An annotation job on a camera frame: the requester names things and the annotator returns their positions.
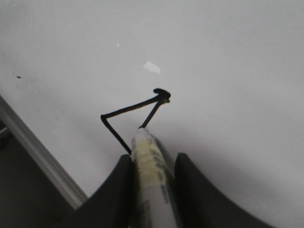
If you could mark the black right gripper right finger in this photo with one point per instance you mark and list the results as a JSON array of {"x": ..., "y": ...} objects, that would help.
[{"x": 218, "y": 202}]

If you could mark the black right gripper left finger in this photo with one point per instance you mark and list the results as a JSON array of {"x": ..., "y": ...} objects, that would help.
[{"x": 111, "y": 205}]

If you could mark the white whiteboard marker with tape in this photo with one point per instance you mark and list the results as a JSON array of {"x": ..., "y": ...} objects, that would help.
[{"x": 155, "y": 205}]

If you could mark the large white whiteboard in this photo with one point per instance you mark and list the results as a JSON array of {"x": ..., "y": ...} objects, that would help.
[{"x": 234, "y": 68}]

